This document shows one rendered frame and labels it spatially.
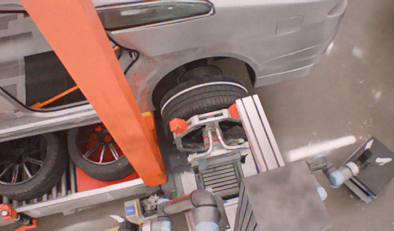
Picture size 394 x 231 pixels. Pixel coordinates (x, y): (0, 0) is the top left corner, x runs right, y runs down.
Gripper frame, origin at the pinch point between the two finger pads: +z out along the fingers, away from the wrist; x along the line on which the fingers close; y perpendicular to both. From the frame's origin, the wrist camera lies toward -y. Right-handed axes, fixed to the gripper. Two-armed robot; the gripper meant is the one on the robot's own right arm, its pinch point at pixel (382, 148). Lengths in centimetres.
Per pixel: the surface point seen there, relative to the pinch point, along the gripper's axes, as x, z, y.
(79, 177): -132, -180, 80
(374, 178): -5, 28, 90
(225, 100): -79, -60, -3
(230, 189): -65, -71, 110
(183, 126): -81, -91, 4
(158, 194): -73, -127, 62
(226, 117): -70, -64, 2
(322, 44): -81, 21, -2
